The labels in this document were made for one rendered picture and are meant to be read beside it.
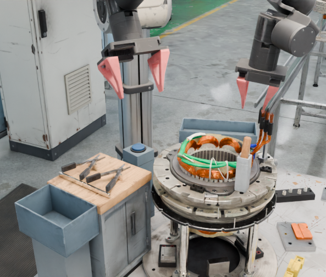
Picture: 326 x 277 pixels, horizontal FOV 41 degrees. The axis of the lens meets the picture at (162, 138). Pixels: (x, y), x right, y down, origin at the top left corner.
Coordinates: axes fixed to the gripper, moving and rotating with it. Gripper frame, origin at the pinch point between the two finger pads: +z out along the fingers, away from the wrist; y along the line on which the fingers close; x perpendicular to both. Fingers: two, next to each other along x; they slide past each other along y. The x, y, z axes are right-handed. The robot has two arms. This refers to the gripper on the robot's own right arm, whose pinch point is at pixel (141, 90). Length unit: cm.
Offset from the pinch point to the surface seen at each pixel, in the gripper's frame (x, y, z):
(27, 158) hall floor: 281, 13, -1
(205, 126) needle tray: 53, 43, 9
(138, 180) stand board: 30.1, 6.5, 18.8
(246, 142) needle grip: 5.0, 24.3, 14.8
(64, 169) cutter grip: 38.2, -9.8, 11.5
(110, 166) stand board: 39.0, 2.8, 13.7
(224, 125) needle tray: 49, 48, 10
